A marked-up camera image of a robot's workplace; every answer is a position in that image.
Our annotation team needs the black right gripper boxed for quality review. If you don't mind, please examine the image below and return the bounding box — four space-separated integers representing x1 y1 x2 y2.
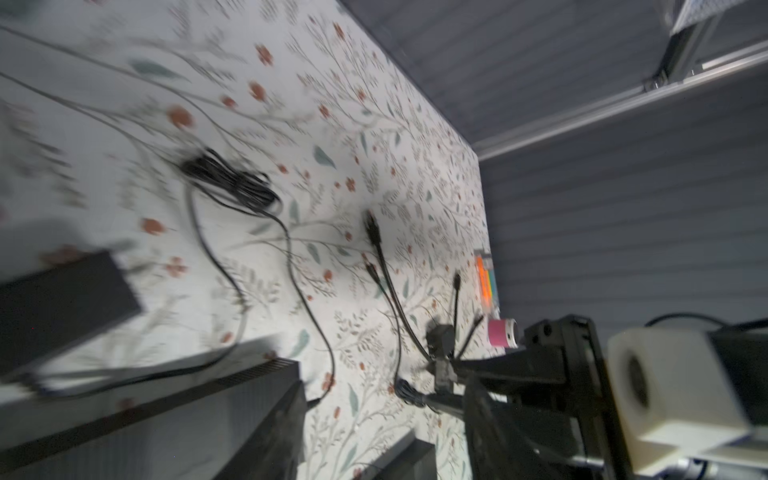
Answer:
428 315 636 479

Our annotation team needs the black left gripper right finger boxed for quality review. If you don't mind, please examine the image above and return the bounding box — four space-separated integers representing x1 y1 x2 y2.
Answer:
463 376 558 479

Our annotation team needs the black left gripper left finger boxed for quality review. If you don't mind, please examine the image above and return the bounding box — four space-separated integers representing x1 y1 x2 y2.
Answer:
214 381 307 480

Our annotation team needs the black ethernet cable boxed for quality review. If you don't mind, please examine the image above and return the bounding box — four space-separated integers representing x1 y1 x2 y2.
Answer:
359 209 487 409

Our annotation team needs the black network switch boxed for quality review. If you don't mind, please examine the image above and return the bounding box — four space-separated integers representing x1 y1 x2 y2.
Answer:
1 358 303 479
353 431 438 480

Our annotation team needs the pink black tape roll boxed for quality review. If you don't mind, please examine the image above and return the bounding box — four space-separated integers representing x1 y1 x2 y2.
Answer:
487 319 519 349

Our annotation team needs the coloured marker pack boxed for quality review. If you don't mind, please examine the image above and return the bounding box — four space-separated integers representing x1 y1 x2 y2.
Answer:
473 249 500 319

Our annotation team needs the small black power adapter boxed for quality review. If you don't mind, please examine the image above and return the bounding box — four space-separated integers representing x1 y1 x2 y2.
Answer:
426 324 455 359

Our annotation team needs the black power adapter with prongs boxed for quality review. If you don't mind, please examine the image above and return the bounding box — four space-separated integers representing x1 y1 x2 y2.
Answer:
1 251 142 382

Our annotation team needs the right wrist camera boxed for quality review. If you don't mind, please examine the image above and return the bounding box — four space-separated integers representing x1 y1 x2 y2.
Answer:
606 327 767 477

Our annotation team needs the thin black adapter cable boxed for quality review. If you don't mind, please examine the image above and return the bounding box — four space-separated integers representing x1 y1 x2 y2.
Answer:
23 146 337 409

